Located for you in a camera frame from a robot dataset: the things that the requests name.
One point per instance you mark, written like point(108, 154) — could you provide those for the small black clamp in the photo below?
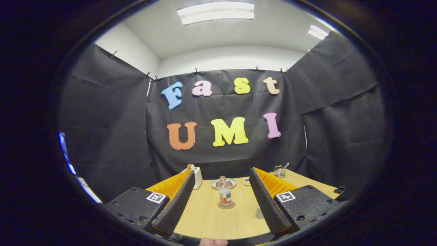
point(339, 190)

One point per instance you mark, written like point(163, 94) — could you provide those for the wooden table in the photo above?
point(211, 222)

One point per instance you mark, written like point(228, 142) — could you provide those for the white toaster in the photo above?
point(198, 179)

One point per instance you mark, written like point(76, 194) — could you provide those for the pale green plate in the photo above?
point(214, 184)

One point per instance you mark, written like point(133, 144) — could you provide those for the brown toast slice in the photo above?
point(190, 167)

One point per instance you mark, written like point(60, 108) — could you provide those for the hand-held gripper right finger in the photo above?
point(266, 205)

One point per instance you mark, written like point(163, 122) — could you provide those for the small ceiling light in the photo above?
point(318, 31)

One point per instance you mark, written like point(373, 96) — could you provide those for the long ceiling light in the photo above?
point(215, 13)

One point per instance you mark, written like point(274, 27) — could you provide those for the black backdrop cloth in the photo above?
point(222, 102)

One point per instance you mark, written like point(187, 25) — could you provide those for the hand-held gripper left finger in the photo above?
point(177, 205)

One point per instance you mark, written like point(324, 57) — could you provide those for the round brown coaster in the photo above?
point(221, 206)

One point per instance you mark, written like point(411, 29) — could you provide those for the small clear glass container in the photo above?
point(279, 172)

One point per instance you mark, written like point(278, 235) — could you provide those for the white divided dish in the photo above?
point(247, 181)

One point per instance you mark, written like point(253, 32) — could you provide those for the clear juice bottle red label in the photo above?
point(225, 194)

